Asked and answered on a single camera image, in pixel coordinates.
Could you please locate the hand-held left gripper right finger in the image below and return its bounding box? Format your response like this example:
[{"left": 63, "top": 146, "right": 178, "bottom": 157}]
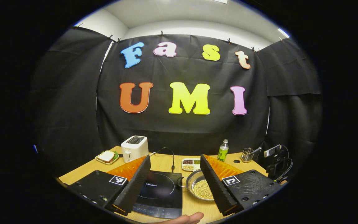
[{"left": 200, "top": 154, "right": 288, "bottom": 217}]

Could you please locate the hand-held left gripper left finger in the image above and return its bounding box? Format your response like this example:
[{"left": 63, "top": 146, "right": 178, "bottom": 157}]
[{"left": 68, "top": 155, "right": 151, "bottom": 217}]

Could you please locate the pile of soybeans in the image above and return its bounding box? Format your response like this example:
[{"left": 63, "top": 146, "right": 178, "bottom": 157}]
[{"left": 192, "top": 180, "right": 214, "bottom": 200}]

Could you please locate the steel pot with black handles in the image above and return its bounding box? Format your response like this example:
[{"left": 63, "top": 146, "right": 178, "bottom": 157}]
[{"left": 177, "top": 169, "right": 215, "bottom": 201}]

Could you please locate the black induction cooktop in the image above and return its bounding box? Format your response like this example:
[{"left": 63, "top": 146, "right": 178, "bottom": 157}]
[{"left": 132, "top": 170, "right": 184, "bottom": 219}]

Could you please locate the white divided bean tray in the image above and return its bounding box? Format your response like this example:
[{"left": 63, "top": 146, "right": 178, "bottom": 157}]
[{"left": 181, "top": 158, "right": 201, "bottom": 172}]

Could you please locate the green label plastic bottle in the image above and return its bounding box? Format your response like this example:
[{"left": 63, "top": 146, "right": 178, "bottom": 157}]
[{"left": 217, "top": 139, "right": 229, "bottom": 162}]

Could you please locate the white toaster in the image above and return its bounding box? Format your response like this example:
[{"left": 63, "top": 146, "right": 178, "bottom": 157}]
[{"left": 121, "top": 136, "right": 149, "bottom": 164}]

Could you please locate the plate with sandwich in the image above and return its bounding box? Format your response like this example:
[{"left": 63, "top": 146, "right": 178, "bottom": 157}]
[{"left": 95, "top": 150, "right": 120, "bottom": 165}]

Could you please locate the row of black cloth clips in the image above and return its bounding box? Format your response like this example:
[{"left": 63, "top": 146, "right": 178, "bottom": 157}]
[{"left": 73, "top": 22, "right": 283, "bottom": 53}]

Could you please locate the wire mesh utensil holder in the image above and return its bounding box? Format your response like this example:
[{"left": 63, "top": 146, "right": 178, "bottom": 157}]
[{"left": 241, "top": 148, "right": 254, "bottom": 163}]

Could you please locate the black power cable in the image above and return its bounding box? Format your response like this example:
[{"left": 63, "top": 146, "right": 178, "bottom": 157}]
[{"left": 149, "top": 147, "right": 176, "bottom": 173}]

